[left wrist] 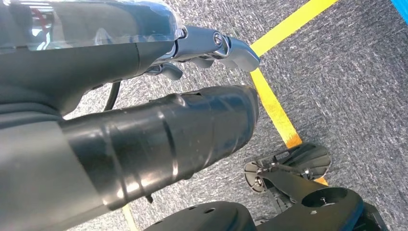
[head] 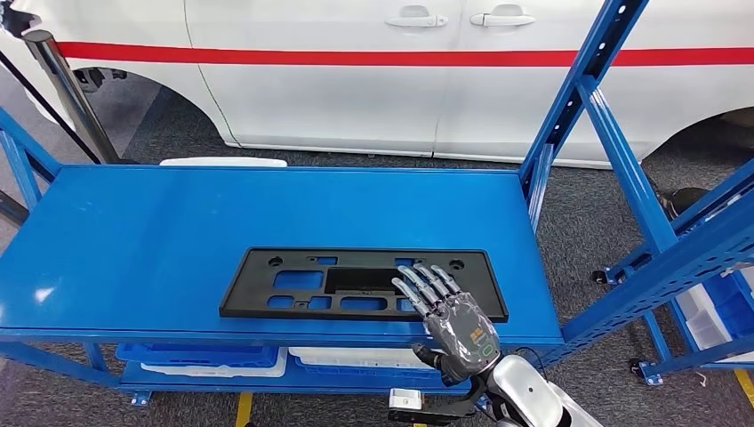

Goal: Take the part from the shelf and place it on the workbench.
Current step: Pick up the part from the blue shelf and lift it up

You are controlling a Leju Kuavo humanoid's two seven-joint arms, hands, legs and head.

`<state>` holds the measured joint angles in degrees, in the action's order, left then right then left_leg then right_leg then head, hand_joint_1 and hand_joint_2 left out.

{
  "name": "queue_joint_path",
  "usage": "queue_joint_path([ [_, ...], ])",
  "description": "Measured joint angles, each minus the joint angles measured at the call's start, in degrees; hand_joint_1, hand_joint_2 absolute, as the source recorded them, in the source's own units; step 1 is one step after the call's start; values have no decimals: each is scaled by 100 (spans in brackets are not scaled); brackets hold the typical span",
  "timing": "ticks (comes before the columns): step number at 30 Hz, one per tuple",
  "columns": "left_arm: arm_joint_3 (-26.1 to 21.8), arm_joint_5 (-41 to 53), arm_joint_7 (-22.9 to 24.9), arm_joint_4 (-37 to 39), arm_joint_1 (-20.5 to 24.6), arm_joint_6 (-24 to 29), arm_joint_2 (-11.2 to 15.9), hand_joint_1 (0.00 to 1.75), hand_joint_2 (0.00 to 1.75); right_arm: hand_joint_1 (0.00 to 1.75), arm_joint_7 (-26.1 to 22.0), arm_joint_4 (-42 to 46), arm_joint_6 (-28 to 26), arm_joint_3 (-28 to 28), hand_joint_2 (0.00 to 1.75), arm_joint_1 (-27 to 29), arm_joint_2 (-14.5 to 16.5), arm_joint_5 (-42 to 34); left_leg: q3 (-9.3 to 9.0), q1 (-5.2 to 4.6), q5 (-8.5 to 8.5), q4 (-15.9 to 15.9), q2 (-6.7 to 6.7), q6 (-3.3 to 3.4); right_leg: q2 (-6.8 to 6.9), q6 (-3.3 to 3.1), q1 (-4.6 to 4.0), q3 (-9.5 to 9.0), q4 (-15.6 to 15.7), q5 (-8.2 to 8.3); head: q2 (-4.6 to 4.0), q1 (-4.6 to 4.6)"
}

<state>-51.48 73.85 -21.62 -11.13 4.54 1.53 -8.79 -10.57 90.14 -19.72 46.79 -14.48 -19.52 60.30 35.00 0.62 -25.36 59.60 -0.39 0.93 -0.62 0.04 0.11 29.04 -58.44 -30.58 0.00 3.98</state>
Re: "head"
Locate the yellow floor tape square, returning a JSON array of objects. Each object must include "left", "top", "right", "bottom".
[{"left": 733, "top": 369, "right": 754, "bottom": 411}]

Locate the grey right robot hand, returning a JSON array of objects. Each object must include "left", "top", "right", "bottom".
[{"left": 391, "top": 263, "right": 501, "bottom": 389}]

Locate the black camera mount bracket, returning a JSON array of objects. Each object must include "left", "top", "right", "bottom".
[{"left": 387, "top": 376, "right": 508, "bottom": 427}]

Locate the blue plastic bin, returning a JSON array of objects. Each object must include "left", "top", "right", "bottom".
[
  {"left": 294, "top": 356, "right": 440, "bottom": 380},
  {"left": 116, "top": 344, "right": 280, "bottom": 367},
  {"left": 703, "top": 268, "right": 754, "bottom": 340}
]

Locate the grey slanted metal bar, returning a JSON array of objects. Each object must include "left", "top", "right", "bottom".
[{"left": 0, "top": 189, "right": 29, "bottom": 226}]

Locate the black curved plastic part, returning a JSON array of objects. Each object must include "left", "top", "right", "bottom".
[{"left": 655, "top": 179, "right": 712, "bottom": 222}]

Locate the black stanchion belt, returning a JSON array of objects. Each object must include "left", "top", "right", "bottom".
[{"left": 0, "top": 50, "right": 102, "bottom": 165}]

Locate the blue wheeled shelf rack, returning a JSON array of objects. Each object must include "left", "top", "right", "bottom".
[{"left": 590, "top": 173, "right": 754, "bottom": 389}]

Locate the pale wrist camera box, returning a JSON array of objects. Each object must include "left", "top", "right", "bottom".
[{"left": 389, "top": 389, "right": 424, "bottom": 413}]

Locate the black plastic plate bracket part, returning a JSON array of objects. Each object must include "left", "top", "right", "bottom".
[{"left": 219, "top": 247, "right": 509, "bottom": 324}]

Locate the blue metal shelf rack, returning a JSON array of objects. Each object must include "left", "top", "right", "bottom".
[{"left": 0, "top": 0, "right": 754, "bottom": 407}]

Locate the white car with red stripe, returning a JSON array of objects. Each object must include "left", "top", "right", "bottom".
[{"left": 0, "top": 0, "right": 754, "bottom": 170}]

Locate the chrome stanchion pole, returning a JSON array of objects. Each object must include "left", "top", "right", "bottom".
[{"left": 22, "top": 29, "right": 122, "bottom": 165}]

